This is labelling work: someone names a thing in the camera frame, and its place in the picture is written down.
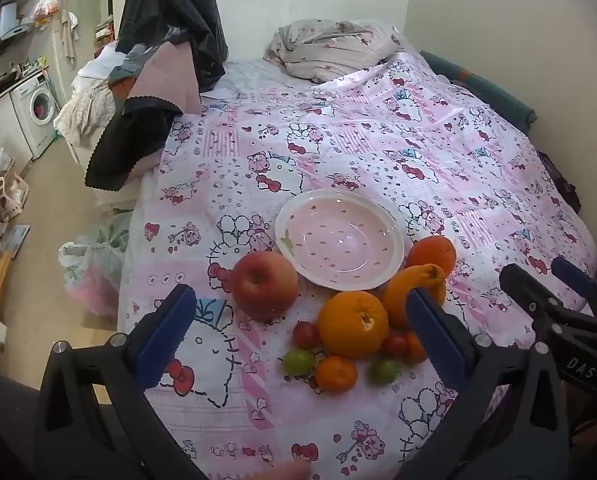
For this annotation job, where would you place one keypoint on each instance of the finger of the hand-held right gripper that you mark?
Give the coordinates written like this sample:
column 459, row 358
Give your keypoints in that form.
column 533, row 295
column 578, row 277

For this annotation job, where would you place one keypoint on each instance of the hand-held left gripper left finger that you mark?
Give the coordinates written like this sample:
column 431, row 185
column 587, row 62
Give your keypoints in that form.
column 166, row 342

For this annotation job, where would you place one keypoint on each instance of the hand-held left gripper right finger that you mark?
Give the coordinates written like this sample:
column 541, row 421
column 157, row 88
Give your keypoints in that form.
column 436, row 342

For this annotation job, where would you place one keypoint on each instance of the small tangerine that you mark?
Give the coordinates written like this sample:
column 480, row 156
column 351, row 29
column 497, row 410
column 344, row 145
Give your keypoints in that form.
column 336, row 374
column 414, row 352

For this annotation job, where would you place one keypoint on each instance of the red cherry tomato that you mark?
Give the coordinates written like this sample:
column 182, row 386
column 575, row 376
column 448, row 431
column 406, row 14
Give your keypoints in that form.
column 306, row 335
column 393, row 346

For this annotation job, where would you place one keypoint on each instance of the green cherry tomato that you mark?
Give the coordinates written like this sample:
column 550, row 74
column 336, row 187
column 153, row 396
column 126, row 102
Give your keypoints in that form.
column 383, row 371
column 298, row 362

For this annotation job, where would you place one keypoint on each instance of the large orange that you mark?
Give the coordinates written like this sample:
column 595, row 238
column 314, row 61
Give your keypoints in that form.
column 351, row 322

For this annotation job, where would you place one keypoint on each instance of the red apple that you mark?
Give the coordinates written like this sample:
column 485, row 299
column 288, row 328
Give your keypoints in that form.
column 264, row 285

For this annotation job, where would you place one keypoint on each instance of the pink spotted bowl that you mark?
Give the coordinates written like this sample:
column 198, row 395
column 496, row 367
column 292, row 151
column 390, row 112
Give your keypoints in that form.
column 338, row 240

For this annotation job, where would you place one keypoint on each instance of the dark bag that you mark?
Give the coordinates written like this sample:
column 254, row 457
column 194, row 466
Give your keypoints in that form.
column 561, row 182

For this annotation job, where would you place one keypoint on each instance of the white plastic bag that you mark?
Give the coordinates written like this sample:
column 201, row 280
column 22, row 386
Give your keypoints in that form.
column 96, row 265

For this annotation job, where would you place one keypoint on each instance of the black cloth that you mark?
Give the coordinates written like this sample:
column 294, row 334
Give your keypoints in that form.
column 123, row 150

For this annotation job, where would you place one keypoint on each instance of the teal bed edge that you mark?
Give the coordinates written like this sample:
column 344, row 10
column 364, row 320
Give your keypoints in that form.
column 483, row 87

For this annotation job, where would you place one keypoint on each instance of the wooden rack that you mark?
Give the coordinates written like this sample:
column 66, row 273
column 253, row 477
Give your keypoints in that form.
column 6, row 192

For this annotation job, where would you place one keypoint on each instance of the pink cartoon printed blanket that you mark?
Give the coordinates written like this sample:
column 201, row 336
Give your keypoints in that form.
column 358, row 135

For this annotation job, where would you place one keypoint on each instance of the white lace cloth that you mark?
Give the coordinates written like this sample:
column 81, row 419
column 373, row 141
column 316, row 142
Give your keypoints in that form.
column 83, row 112

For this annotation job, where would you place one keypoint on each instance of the pink cloth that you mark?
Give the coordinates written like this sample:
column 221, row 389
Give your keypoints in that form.
column 171, row 77

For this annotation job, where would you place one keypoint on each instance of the white washing machine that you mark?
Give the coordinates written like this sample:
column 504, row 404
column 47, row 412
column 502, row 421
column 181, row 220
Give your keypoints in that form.
column 38, row 110

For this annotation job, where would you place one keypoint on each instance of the white cabinet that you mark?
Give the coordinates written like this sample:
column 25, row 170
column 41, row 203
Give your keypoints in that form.
column 1, row 130

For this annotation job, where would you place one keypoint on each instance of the grey and red garment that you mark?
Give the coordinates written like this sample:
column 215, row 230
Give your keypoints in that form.
column 123, row 72

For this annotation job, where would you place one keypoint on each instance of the crumpled grey floral quilt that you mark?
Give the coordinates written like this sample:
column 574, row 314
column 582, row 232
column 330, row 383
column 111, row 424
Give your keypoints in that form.
column 328, row 47

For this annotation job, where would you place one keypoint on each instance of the hanging towel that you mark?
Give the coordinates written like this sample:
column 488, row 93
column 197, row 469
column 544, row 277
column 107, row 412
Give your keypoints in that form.
column 69, row 35

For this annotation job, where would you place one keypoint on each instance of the black plastic bag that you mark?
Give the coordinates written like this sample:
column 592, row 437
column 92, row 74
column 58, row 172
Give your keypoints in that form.
column 178, row 5

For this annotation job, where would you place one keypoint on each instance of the hanging plastic bag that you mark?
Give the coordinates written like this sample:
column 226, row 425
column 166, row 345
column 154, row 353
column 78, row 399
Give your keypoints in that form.
column 46, row 7

